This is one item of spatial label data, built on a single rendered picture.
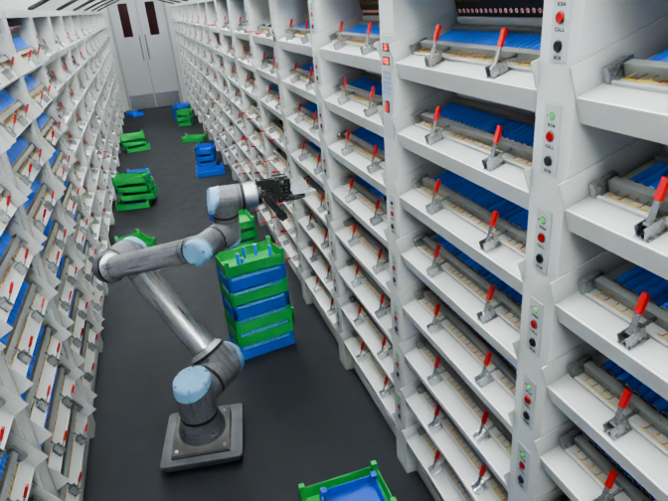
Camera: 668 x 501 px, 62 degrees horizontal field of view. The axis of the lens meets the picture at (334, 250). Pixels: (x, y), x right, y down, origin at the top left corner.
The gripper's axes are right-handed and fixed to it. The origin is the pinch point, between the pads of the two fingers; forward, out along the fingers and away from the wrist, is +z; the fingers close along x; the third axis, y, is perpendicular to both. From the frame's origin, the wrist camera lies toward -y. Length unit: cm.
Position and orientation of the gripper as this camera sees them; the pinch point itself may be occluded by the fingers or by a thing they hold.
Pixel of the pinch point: (312, 192)
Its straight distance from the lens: 200.2
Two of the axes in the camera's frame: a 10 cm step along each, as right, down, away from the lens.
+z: 9.5, -1.7, 2.7
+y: -0.4, -9.1, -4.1
